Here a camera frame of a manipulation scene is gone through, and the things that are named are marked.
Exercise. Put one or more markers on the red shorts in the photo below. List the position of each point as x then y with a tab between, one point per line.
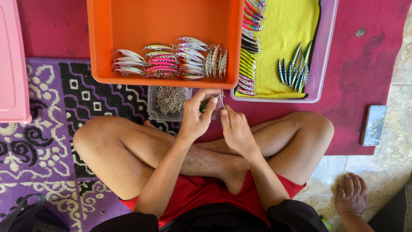
199	193

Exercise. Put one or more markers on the person's left leg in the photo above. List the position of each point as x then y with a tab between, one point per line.
112	151

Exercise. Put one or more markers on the person's right leg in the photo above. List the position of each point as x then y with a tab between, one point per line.
299	141

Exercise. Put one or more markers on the person's right hand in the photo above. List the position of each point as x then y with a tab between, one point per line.
239	135

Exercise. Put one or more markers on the group of blue green lures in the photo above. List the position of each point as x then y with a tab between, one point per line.
297	71

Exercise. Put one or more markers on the green fishing lure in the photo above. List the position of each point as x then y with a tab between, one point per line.
204	105

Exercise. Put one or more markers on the orange plastic tray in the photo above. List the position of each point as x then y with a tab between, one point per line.
161	22

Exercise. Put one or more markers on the person's left hand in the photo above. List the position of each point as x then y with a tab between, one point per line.
193	119

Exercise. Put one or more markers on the clear plastic tray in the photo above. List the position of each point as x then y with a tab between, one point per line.
325	48

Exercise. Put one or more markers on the row of colourful lures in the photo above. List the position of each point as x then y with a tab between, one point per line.
248	64

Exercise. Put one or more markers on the small green object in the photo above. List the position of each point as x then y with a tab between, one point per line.
326	223

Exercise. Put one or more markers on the purple patterned rug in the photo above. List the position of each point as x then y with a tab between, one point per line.
38	135

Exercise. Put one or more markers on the small clear plastic container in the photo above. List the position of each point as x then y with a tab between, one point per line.
217	114

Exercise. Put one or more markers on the group of pink silver lures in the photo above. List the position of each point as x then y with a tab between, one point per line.
180	61

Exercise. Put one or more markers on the pile of metal treble hooks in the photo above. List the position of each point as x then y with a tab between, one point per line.
170	100

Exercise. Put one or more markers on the clear plastic hook container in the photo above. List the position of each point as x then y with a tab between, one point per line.
152	109

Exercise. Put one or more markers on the yellow cloth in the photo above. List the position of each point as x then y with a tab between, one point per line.
283	29

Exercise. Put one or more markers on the black bag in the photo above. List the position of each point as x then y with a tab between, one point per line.
35	220

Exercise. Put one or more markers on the red carpet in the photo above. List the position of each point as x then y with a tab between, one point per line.
360	74

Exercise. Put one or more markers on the smartphone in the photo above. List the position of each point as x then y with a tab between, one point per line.
374	125

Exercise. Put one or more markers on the pink plastic box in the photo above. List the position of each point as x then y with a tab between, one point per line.
11	64

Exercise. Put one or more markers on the black shirt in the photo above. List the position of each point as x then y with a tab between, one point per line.
289	217

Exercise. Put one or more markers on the person's leg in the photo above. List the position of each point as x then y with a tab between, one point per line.
299	141
112	151

